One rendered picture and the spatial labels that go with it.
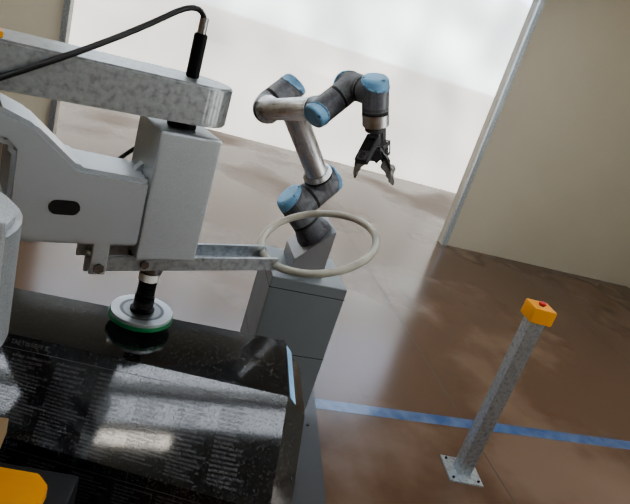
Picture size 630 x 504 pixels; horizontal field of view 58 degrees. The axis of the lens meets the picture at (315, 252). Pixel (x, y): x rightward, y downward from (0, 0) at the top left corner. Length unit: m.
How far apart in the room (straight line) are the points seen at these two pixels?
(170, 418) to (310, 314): 1.24
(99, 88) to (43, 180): 0.29
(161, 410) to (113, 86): 0.97
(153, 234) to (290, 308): 1.22
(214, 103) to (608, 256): 7.81
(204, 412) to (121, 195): 0.72
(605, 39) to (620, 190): 2.02
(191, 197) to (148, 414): 0.68
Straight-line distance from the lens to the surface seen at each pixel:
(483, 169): 7.57
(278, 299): 2.87
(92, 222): 1.79
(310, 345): 3.04
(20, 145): 1.68
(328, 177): 2.84
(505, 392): 3.24
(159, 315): 2.08
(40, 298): 2.20
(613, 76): 8.20
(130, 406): 1.91
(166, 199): 1.81
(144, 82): 1.69
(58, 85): 1.64
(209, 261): 2.02
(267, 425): 1.92
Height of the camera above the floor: 1.96
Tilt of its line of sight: 20 degrees down
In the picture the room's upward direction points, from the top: 18 degrees clockwise
